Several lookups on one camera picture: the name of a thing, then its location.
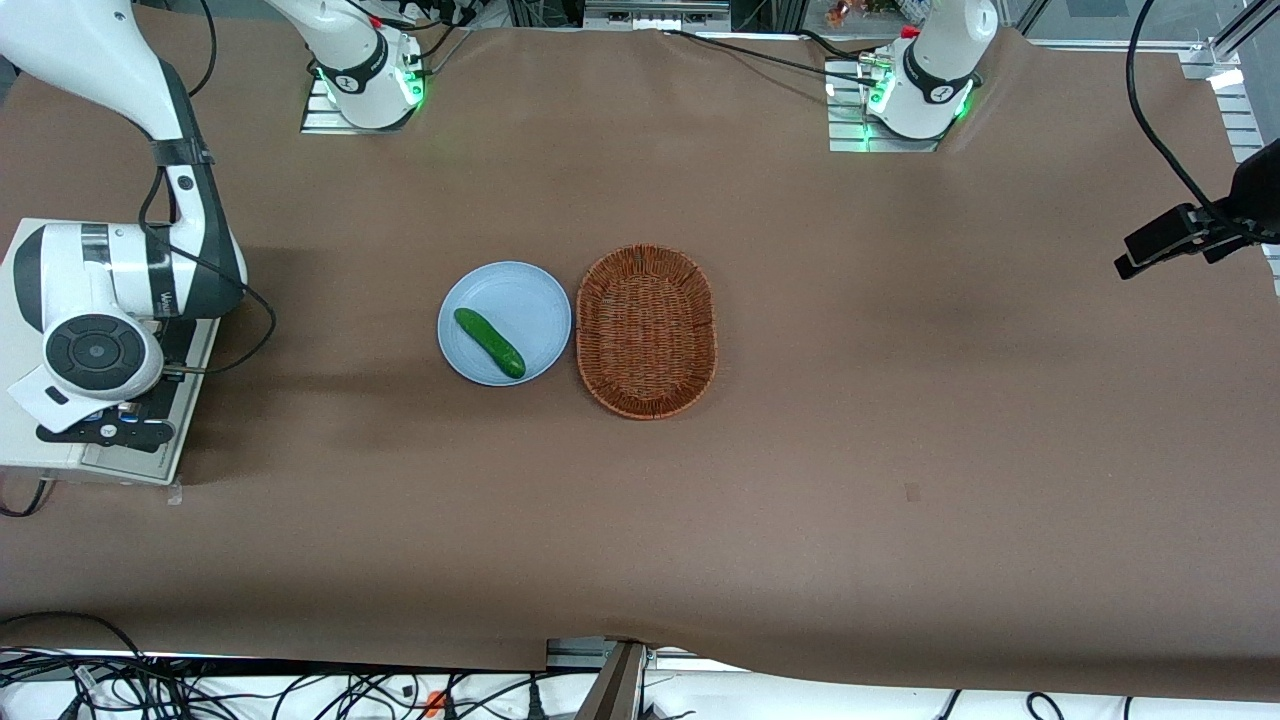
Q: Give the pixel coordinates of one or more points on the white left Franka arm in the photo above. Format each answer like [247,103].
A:
[940,60]

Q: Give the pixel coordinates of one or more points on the green cucumber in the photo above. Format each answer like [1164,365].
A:
[490,343]

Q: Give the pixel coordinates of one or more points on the aluminium rear frame bar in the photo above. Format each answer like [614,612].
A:
[655,15]

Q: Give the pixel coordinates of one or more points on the brown wicker basket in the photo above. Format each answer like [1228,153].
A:
[645,330]

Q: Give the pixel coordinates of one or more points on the white toaster oven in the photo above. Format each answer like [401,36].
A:
[30,450]

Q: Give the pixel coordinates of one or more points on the light blue plate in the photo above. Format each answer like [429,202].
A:
[520,300]

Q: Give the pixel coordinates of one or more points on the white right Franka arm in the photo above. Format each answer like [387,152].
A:
[90,50]

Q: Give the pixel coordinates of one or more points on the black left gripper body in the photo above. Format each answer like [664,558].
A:
[1252,193]

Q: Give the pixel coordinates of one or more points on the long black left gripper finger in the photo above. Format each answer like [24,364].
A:
[1160,240]

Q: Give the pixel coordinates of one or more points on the aluminium right arm base plate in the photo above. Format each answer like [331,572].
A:
[312,120]

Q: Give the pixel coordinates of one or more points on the clear tape piece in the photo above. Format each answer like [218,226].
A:
[175,493]

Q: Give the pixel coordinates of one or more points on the aluminium frame post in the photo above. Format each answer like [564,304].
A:
[615,690]

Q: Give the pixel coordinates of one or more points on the brown paper table cover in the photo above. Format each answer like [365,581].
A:
[800,500]

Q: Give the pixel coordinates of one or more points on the aluminium left arm base plate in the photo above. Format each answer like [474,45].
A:
[845,135]

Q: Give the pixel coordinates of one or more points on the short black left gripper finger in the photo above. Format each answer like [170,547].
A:
[1225,245]

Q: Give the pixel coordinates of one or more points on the oven door with glass window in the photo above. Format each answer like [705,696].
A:
[135,465]

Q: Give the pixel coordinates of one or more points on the aluminium table frame profile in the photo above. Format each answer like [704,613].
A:
[1240,120]

